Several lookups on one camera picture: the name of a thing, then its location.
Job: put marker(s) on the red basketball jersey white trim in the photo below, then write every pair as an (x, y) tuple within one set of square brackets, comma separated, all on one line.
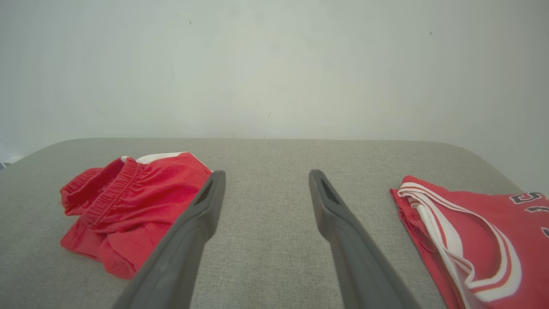
[(484, 214)]

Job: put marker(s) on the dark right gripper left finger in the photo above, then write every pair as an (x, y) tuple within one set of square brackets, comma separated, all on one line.
[(184, 257)]

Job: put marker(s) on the red shorts white band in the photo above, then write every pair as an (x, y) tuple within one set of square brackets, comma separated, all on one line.
[(141, 201)]

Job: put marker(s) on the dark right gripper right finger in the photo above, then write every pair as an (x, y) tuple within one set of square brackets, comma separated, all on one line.
[(360, 266)]

